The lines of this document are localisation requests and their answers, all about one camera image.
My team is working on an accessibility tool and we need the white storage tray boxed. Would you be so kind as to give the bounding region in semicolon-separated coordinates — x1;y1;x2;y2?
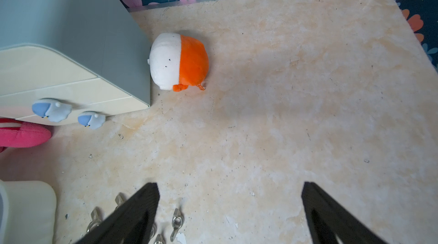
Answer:
1;181;57;244

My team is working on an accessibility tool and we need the pink white plush toy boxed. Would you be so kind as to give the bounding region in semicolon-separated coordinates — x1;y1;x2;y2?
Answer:
1;118;52;152

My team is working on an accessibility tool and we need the blue white drawer knob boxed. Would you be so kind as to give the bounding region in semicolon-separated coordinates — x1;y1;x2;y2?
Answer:
78;111;106;129

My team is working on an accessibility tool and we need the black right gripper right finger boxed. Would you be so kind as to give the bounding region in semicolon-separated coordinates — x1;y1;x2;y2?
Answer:
301;182;385;244

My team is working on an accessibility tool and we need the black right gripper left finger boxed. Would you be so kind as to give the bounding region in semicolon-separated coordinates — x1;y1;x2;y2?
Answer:
77;182;160;244

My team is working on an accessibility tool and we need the pale blue drawer box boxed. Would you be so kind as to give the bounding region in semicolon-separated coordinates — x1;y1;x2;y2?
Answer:
1;0;151;125

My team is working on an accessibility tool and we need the orange white plush ball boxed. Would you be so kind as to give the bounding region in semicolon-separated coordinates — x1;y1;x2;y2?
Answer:
148;33;209;92

